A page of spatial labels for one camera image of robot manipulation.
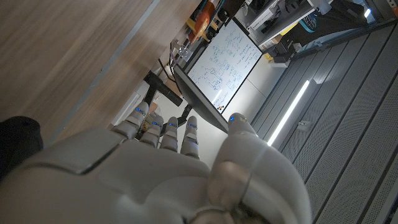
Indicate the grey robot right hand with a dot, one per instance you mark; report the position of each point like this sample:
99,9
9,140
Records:
140,180

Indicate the black rubber air blower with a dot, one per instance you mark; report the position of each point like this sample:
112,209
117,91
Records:
18,140

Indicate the small white box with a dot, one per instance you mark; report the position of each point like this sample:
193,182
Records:
126,109

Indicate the black computer monitor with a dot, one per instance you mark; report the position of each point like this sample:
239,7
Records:
199,99

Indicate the whiteboard with writing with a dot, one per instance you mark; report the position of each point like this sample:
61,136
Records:
224,62

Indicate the long ceiling light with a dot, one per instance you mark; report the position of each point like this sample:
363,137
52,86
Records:
289,112

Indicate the teal and orange toy vehicle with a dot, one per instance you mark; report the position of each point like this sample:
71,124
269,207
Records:
202,21

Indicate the white shelf cabinet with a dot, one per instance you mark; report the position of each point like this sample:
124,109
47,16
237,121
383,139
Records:
264,18

